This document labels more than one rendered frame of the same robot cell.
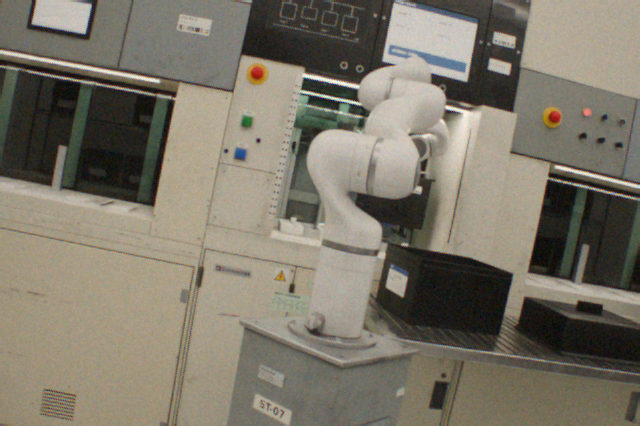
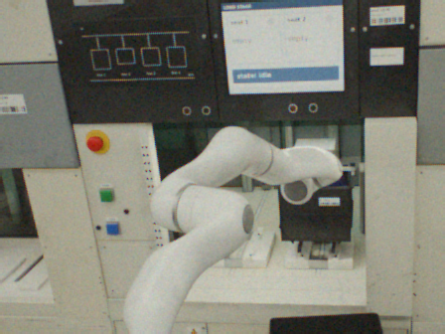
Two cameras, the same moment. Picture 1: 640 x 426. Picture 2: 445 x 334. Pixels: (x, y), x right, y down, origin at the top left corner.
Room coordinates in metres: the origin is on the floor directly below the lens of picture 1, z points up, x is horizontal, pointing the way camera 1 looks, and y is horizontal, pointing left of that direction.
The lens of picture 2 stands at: (0.68, -0.62, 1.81)
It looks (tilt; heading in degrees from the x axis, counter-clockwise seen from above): 23 degrees down; 17
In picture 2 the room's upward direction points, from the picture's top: 4 degrees counter-clockwise
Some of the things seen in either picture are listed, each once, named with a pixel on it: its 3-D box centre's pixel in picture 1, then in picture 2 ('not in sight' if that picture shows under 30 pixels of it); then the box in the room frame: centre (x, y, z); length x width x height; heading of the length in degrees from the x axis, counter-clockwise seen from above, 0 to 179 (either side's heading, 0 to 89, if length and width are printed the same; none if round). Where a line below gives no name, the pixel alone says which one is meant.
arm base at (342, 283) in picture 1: (340, 292); not in sight; (1.40, -0.07, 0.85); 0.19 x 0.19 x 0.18
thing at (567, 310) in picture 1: (585, 324); not in sight; (1.79, -0.78, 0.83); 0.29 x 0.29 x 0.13; 9
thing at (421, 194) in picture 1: (393, 188); (316, 192); (2.41, -0.22, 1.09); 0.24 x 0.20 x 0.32; 97
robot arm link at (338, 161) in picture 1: (346, 189); not in sight; (1.41, -0.04, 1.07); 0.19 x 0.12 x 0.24; 77
